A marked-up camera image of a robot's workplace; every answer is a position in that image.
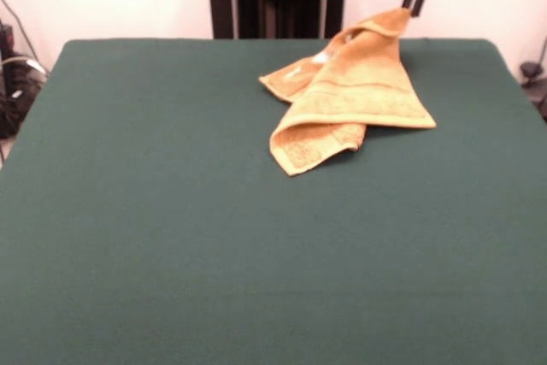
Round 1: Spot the black floor device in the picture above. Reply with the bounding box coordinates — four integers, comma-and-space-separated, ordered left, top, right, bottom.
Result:
519, 61, 547, 122

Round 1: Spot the orange terry towel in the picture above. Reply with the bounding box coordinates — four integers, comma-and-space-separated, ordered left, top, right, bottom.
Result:
258, 8, 438, 179

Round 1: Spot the thin black cable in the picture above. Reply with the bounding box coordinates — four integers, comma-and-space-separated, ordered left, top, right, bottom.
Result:
0, 0, 42, 67

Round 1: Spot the black equipment with cables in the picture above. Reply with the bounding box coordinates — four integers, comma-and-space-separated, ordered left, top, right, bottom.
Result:
0, 22, 46, 139

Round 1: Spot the dark green table cloth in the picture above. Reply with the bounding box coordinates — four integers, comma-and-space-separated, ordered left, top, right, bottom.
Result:
0, 38, 547, 365

